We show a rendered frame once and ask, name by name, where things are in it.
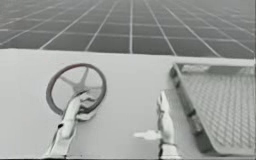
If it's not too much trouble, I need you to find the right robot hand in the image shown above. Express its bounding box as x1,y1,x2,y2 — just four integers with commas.
133,90,176,146

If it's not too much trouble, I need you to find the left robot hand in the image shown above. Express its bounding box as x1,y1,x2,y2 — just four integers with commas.
58,91,98,140

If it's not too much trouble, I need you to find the dark steering wheel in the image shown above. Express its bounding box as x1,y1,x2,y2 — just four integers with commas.
45,63,108,117

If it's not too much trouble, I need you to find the grey table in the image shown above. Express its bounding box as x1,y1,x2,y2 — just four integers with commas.
0,48,256,160

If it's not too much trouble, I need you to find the grey mesh tray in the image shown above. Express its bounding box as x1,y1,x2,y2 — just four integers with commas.
169,62,256,156

